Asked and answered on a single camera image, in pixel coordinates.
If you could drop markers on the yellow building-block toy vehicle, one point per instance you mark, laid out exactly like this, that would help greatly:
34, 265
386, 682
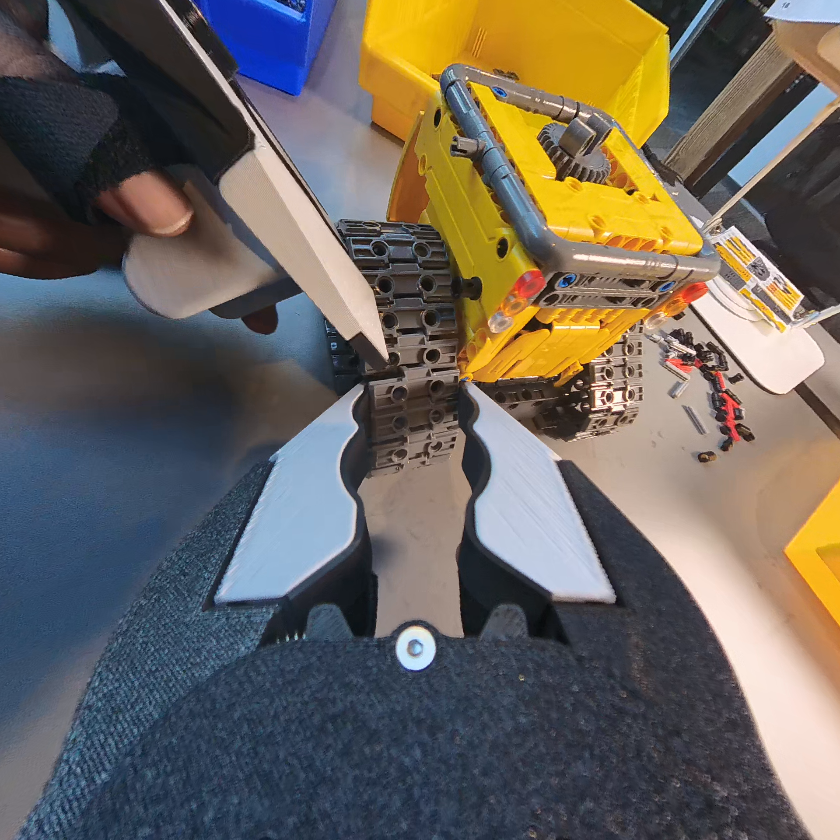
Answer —
499, 216

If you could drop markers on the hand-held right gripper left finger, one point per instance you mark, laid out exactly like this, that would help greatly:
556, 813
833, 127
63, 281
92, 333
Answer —
295, 525

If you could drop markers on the grey desk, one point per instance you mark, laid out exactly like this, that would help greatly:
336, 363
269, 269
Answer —
656, 525

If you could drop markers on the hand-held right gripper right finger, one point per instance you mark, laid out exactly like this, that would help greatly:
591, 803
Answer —
531, 525

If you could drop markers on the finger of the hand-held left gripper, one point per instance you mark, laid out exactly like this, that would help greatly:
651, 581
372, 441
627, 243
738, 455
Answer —
295, 229

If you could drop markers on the white monitor stand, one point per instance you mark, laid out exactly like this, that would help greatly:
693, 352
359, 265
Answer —
761, 361

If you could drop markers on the pile of small building pieces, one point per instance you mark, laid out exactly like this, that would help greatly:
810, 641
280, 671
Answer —
722, 400

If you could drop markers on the person's left hand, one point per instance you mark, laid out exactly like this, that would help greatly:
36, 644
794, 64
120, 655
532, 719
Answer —
59, 236

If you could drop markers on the yellow plastic storage bin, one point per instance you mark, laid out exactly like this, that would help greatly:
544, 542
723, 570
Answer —
558, 39
820, 558

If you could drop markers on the yellow black sticker sheet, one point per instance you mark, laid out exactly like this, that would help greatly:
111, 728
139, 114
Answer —
754, 275

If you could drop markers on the blue plastic storage bin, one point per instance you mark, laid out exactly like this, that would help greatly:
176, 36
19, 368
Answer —
262, 39

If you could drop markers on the grey toy track belt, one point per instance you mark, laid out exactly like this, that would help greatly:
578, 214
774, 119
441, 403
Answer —
413, 289
610, 394

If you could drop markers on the small grey track link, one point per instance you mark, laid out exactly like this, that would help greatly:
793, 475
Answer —
505, 74

